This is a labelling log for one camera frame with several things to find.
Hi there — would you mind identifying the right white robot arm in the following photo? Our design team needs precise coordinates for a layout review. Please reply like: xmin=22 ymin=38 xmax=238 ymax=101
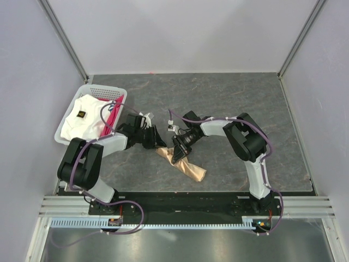
xmin=171 ymin=111 xmax=271 ymax=215

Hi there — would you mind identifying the white cloth with logo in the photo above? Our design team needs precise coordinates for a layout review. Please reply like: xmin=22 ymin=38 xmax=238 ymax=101
xmin=60 ymin=94 xmax=112 ymax=141

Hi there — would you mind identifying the peach satin napkin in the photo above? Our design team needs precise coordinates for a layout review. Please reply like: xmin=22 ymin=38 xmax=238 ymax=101
xmin=156 ymin=147 xmax=207 ymax=182

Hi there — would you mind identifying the left aluminium frame post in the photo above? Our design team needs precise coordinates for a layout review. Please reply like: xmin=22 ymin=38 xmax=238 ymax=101
xmin=38 ymin=0 xmax=89 ymax=84

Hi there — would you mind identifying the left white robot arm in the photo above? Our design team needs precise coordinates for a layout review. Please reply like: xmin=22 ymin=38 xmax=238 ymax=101
xmin=57 ymin=113 xmax=167 ymax=215

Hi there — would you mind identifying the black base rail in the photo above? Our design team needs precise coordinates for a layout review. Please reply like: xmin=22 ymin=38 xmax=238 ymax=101
xmin=88 ymin=192 xmax=281 ymax=224

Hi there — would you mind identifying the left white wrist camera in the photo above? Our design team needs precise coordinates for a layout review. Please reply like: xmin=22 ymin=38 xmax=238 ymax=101
xmin=139 ymin=112 xmax=154 ymax=129

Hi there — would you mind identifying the light blue cable duct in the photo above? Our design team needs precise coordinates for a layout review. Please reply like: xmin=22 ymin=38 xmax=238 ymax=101
xmin=50 ymin=217 xmax=256 ymax=230

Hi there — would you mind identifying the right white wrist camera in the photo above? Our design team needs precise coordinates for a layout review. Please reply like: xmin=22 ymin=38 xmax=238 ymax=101
xmin=167 ymin=120 xmax=179 ymax=135

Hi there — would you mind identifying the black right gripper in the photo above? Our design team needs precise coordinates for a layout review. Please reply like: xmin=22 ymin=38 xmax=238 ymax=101
xmin=171 ymin=131 xmax=201 ymax=164

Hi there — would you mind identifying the aluminium frame post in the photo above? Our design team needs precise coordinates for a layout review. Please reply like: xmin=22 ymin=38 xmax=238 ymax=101
xmin=38 ymin=0 xmax=89 ymax=84
xmin=278 ymin=0 xmax=327 ymax=80

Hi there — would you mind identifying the pink cloth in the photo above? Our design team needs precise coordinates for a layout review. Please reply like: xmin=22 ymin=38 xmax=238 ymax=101
xmin=100 ymin=95 xmax=124 ymax=136

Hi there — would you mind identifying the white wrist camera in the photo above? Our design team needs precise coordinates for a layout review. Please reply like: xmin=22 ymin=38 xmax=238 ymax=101
xmin=139 ymin=112 xmax=154 ymax=129
xmin=167 ymin=120 xmax=179 ymax=135

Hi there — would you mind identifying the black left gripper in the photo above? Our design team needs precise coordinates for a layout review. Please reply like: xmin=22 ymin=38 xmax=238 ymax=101
xmin=135 ymin=125 xmax=166 ymax=150

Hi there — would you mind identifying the right aluminium frame post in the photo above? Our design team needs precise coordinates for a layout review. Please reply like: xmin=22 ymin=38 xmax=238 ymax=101
xmin=278 ymin=0 xmax=327 ymax=80

